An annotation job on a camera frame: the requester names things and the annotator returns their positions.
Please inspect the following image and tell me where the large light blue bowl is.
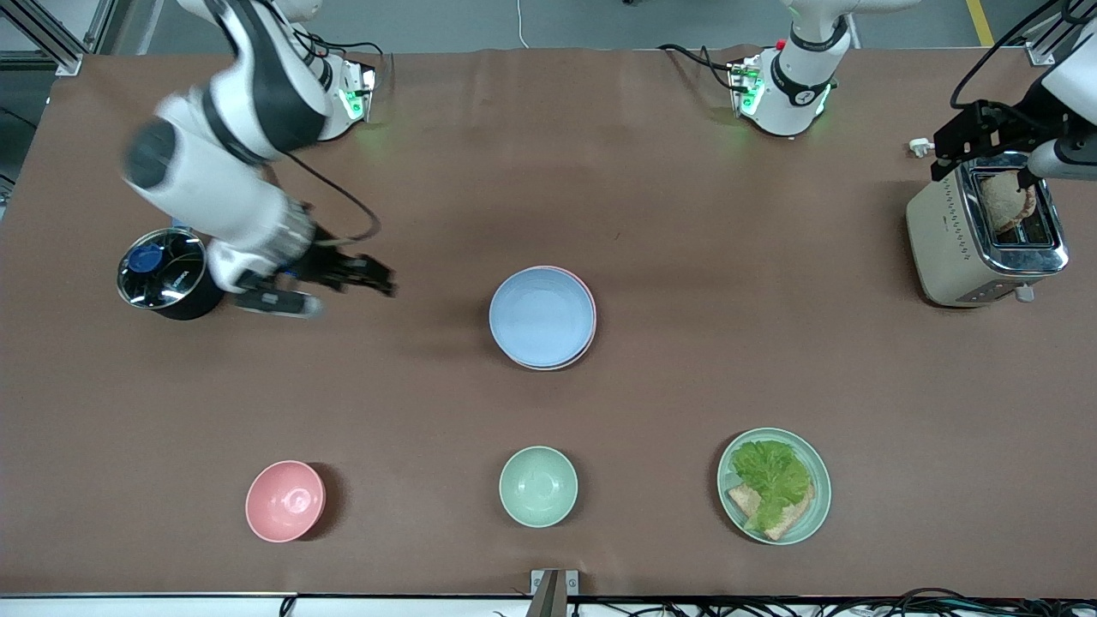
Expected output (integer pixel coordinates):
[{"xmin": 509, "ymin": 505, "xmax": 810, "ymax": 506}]
[{"xmin": 489, "ymin": 267, "xmax": 595, "ymax": 368}]

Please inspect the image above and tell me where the toasted bread slice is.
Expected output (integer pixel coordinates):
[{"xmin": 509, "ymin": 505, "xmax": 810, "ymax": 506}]
[{"xmin": 979, "ymin": 171, "xmax": 1038, "ymax": 235}]

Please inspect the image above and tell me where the beige chrome toaster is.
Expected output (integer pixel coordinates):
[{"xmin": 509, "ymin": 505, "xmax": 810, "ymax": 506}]
[{"xmin": 906, "ymin": 152, "xmax": 1070, "ymax": 309}]

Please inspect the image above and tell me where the glass lid with blue knob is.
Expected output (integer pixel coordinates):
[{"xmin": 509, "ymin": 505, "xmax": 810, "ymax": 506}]
[{"xmin": 117, "ymin": 228, "xmax": 210, "ymax": 309}]

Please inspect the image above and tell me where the small pink bowl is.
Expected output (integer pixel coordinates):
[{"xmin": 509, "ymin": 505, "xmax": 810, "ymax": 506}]
[{"xmin": 245, "ymin": 460, "xmax": 327, "ymax": 543}]

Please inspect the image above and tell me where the brown table cover sheet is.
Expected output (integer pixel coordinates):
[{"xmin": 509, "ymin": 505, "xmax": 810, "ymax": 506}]
[{"xmin": 0, "ymin": 47, "xmax": 1097, "ymax": 598}]

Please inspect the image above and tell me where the small green bowl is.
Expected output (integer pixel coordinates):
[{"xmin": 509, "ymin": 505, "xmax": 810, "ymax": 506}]
[{"xmin": 499, "ymin": 446, "xmax": 578, "ymax": 528}]

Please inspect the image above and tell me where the green plate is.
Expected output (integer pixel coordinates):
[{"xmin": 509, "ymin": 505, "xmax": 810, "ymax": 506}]
[{"xmin": 717, "ymin": 428, "xmax": 832, "ymax": 547}]

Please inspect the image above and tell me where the green lettuce leaf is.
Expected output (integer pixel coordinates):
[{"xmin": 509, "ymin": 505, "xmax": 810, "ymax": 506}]
[{"xmin": 731, "ymin": 440, "xmax": 813, "ymax": 532}]

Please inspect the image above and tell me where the brown bread slice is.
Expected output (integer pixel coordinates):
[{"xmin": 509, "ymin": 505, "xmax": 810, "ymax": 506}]
[{"xmin": 727, "ymin": 482, "xmax": 815, "ymax": 542}]

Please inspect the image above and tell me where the white table edge strip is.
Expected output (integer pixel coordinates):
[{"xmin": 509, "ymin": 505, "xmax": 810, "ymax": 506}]
[{"xmin": 0, "ymin": 592, "xmax": 1097, "ymax": 617}]

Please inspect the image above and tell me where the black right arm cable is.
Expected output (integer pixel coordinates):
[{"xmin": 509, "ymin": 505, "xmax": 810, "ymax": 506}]
[{"xmin": 283, "ymin": 150, "xmax": 383, "ymax": 247}]

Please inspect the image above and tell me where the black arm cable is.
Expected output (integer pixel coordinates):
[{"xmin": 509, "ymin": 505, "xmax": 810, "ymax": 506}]
[
  {"xmin": 283, "ymin": 150, "xmax": 383, "ymax": 247},
  {"xmin": 950, "ymin": 0, "xmax": 1069, "ymax": 109}
]

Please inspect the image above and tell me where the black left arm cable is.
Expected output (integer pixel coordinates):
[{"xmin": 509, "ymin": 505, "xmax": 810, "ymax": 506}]
[{"xmin": 950, "ymin": 0, "xmax": 1069, "ymax": 109}]

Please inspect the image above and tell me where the black pot with blue handle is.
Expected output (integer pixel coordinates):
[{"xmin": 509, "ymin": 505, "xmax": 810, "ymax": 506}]
[{"xmin": 117, "ymin": 225, "xmax": 226, "ymax": 322}]

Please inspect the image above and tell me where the black base cable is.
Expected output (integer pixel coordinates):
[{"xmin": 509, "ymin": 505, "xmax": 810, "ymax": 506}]
[
  {"xmin": 658, "ymin": 43, "xmax": 740, "ymax": 92},
  {"xmin": 291, "ymin": 30, "xmax": 391, "ymax": 87}
]

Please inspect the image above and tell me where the metal table bracket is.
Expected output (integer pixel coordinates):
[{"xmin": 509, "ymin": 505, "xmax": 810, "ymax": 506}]
[{"xmin": 531, "ymin": 569, "xmax": 579, "ymax": 617}]

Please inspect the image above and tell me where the black cable bundle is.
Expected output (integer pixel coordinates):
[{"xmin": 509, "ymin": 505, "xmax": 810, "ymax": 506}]
[{"xmin": 574, "ymin": 587, "xmax": 1097, "ymax": 617}]

